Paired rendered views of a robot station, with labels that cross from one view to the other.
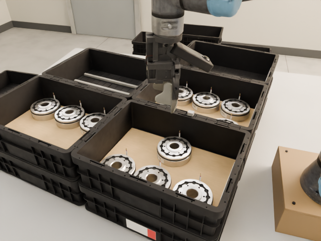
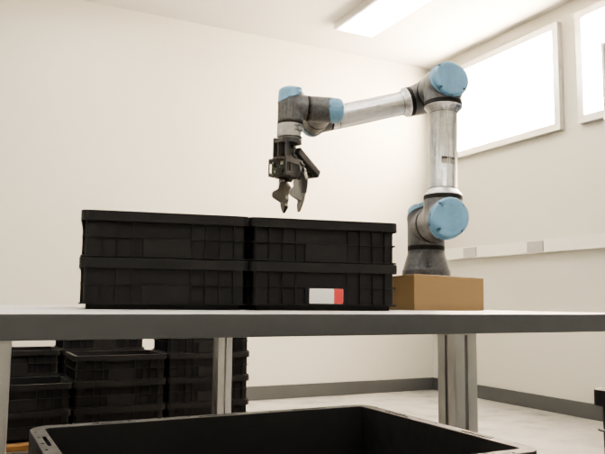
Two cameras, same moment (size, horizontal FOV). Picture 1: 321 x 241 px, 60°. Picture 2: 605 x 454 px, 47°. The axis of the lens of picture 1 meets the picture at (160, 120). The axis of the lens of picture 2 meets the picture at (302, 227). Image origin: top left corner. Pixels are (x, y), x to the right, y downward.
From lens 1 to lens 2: 1.67 m
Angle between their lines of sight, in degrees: 58
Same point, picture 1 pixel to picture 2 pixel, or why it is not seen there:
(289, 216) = (419, 284)
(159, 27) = (293, 129)
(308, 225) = (433, 290)
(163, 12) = (295, 117)
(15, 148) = (158, 242)
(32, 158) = (185, 248)
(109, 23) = not seen: outside the picture
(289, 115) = not seen: hidden behind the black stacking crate
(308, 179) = (412, 264)
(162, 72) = (293, 167)
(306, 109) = not seen: hidden behind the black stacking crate
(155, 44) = (286, 143)
